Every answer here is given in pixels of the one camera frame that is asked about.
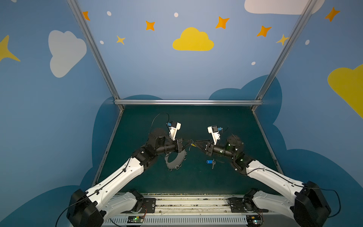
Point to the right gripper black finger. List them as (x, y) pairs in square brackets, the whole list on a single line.
[(201, 141), (203, 148)]

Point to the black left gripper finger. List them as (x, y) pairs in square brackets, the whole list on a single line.
[(187, 141), (187, 145)]

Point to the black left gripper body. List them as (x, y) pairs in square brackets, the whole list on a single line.
[(179, 145)]

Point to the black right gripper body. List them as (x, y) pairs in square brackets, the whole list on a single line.
[(210, 148)]

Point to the grey ring-shaped metal plate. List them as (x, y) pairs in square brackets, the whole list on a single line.
[(177, 162)]

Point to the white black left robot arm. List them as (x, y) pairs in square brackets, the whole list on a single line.
[(91, 208)]

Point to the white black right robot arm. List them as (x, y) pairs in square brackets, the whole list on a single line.
[(302, 202)]

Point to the blue key tag with key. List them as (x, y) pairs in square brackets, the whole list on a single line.
[(211, 162)]

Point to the green table mat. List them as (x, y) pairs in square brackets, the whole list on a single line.
[(195, 176)]

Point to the right green circuit board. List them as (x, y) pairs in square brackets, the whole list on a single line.
[(254, 221)]

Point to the green circuit board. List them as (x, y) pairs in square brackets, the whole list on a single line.
[(254, 221), (135, 220)]

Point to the left green circuit board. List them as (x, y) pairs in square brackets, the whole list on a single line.
[(135, 220)]

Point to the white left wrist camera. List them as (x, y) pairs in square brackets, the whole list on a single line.
[(173, 128)]

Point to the aluminium frame back rail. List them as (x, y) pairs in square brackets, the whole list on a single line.
[(145, 102)]

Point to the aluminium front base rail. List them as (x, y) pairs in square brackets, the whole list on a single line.
[(202, 205)]

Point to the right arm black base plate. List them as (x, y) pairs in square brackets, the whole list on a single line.
[(241, 205)]

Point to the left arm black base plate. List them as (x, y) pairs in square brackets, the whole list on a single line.
[(146, 205)]

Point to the aluminium frame left post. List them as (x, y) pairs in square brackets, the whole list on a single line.
[(82, 22)]

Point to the aluminium frame post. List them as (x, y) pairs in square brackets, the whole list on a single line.
[(82, 22), (294, 35)]

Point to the aluminium frame right post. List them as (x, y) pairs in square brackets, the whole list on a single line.
[(294, 35)]

